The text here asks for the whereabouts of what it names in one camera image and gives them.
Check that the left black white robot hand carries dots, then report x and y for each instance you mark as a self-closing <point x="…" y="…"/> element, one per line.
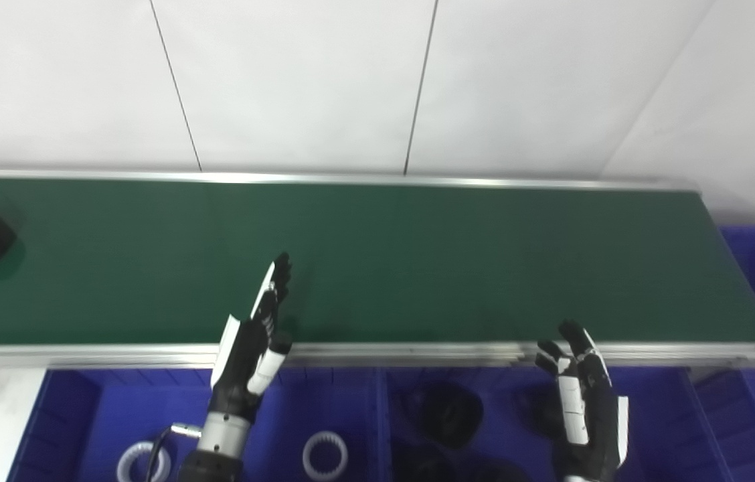
<point x="240" y="361"/>

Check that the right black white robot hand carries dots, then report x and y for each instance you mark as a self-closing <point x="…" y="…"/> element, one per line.
<point x="595" y="415"/>

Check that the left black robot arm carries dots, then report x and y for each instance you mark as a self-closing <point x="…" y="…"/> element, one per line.
<point x="220" y="438"/>

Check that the blue bin with white parts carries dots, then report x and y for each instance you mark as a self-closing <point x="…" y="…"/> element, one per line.
<point x="103" y="408"/>

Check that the empty blue plastic bin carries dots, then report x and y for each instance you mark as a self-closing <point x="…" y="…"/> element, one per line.
<point x="752" y="428"/>

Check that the green conveyor belt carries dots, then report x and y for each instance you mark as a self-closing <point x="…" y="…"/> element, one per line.
<point x="417" y="268"/>

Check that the aluminium conveyor side rail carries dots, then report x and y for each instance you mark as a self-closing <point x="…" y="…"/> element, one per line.
<point x="417" y="353"/>
<point x="351" y="179"/>

